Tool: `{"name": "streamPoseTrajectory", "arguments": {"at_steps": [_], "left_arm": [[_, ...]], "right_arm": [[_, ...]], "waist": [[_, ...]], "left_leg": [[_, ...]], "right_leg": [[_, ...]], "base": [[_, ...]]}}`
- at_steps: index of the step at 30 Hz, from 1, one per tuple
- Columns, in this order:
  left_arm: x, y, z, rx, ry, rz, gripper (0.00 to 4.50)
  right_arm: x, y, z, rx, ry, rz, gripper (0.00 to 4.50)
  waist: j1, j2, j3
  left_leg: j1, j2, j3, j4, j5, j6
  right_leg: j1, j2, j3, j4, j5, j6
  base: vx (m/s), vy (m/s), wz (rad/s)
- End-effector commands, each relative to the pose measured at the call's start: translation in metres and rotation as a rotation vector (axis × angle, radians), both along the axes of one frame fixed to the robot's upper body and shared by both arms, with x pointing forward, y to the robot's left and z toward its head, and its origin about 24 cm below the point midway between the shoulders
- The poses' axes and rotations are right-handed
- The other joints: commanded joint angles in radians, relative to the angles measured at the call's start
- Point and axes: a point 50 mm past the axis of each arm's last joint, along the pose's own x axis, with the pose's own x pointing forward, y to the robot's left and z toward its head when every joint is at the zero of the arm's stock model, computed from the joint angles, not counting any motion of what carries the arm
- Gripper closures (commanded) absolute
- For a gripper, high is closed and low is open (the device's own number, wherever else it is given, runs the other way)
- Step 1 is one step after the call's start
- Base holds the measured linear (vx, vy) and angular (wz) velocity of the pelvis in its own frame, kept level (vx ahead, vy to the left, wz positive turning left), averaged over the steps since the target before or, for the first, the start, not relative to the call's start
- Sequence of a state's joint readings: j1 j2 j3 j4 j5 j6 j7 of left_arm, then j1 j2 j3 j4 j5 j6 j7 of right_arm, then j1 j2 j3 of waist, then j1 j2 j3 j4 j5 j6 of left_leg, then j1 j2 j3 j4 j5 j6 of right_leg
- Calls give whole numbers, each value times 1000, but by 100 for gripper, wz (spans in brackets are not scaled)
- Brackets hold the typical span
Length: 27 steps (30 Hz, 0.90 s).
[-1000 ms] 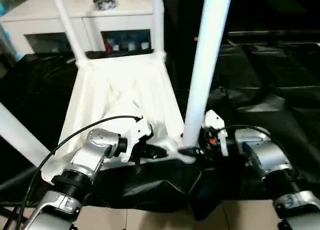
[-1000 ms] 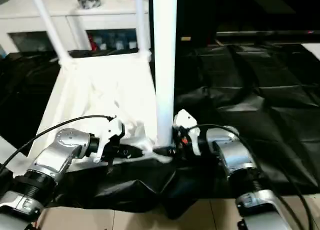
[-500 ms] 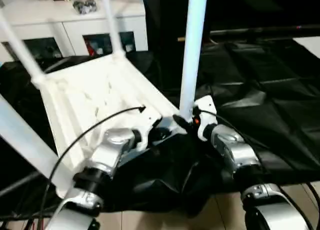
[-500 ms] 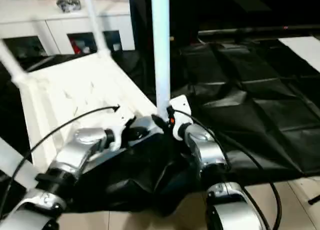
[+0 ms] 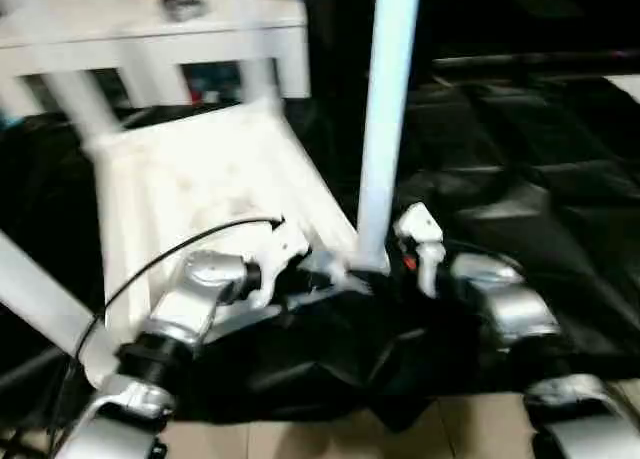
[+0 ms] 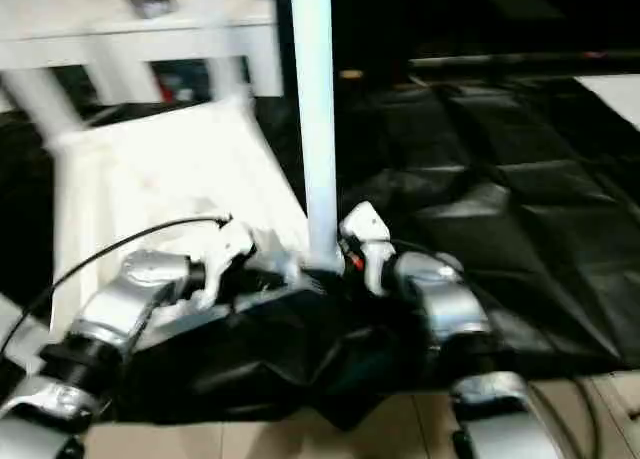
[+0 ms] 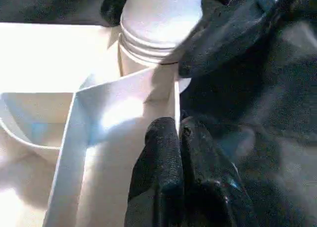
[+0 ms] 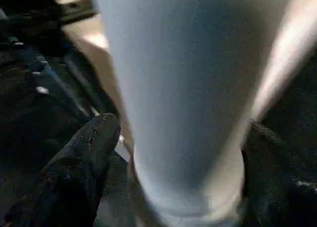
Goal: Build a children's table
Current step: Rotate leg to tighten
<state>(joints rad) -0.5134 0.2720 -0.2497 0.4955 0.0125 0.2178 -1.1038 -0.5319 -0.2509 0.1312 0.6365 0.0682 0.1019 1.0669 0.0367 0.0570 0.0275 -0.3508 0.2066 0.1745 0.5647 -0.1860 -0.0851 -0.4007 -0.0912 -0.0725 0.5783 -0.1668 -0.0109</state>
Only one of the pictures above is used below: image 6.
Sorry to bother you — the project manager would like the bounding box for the white plastic table top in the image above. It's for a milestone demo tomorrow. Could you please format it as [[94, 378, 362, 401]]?
[[47, 96, 341, 340]]

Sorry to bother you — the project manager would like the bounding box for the black work mat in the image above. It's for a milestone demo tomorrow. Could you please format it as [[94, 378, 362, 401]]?
[[0, 73, 640, 430]]

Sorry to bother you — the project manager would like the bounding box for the white glass-door cabinet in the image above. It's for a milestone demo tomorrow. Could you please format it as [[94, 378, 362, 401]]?
[[0, 0, 284, 105]]

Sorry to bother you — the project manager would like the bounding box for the clear bag of black parts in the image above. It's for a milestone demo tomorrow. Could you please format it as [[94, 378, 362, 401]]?
[[127, 0, 179, 21]]

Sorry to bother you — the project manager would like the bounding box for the white flat board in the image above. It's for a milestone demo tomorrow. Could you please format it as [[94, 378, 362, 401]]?
[[572, 74, 640, 133]]

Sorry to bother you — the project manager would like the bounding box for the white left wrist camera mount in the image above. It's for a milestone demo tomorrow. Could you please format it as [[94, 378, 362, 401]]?
[[197, 222, 259, 308]]

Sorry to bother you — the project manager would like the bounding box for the grey metal rail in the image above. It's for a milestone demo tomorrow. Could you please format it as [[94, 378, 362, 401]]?
[[409, 51, 640, 69]]

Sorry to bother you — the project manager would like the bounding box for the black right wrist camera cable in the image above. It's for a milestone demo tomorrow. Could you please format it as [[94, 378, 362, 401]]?
[[389, 238, 601, 459]]

